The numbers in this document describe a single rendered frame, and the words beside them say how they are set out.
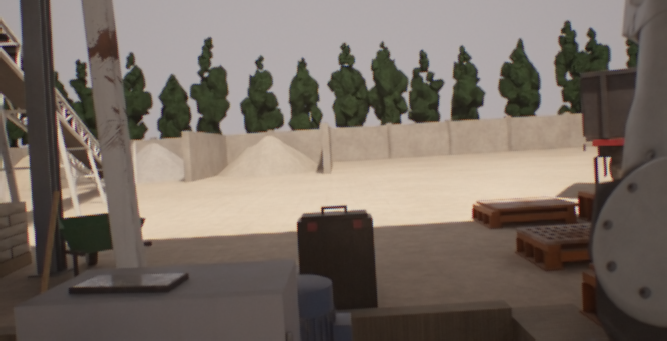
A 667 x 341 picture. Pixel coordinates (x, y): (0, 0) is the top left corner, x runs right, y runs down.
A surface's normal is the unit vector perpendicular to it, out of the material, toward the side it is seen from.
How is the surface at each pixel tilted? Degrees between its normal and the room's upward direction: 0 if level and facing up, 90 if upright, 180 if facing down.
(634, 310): 109
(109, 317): 90
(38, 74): 90
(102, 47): 91
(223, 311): 90
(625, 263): 65
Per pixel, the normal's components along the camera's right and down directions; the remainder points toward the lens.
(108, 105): 0.00, 0.04
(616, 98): -0.55, 0.04
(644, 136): -0.94, -0.33
